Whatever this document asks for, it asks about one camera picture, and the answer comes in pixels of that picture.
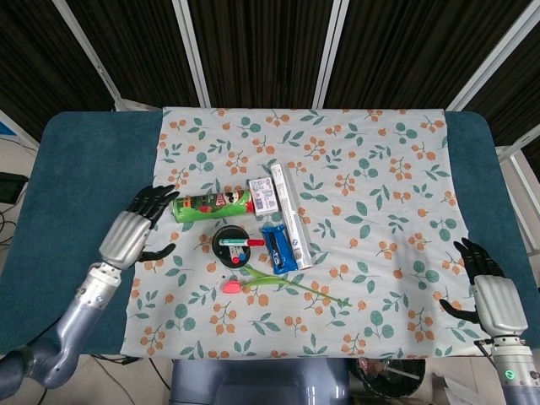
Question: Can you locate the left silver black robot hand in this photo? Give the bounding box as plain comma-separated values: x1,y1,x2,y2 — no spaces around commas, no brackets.
99,184,181,271

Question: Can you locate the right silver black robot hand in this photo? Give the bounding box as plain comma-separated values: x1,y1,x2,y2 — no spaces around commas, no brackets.
438,237,529,338

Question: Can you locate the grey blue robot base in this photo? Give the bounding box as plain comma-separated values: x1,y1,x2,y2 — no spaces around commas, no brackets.
170,358,352,405

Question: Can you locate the black mesh pen holder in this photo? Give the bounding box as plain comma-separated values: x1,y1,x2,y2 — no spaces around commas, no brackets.
212,225,255,269

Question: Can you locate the green chips can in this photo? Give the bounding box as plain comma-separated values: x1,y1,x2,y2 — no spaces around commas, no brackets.
171,188,257,224

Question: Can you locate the pink artificial tulip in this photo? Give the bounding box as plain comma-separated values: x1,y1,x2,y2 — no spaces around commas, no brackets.
223,264,354,308

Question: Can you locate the black box device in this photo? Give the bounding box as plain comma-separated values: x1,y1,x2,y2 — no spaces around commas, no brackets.
0,171,30,204

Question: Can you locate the black trash bin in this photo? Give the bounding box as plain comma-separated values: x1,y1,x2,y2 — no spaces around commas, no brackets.
357,357,428,400

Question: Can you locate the white blue printed carton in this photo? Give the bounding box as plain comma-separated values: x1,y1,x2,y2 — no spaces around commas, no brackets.
247,176,280,218

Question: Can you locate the blue cookie pack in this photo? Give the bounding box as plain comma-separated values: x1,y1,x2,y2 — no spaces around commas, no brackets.
261,224,299,273

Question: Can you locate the floral tablecloth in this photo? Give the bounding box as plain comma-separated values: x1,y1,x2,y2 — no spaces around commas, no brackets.
120,105,493,360

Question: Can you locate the long white tube box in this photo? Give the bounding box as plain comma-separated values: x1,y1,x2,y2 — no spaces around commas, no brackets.
269,162,314,270

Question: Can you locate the black floor cable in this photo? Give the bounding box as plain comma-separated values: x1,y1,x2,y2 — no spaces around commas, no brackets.
91,353,141,366

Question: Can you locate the white metal rack frame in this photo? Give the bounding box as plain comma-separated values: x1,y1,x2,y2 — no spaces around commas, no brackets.
494,131,540,254

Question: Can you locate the white partition post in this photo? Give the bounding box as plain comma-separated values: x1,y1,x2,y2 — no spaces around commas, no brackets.
171,0,212,107
310,0,350,109
52,0,123,111
445,0,540,111

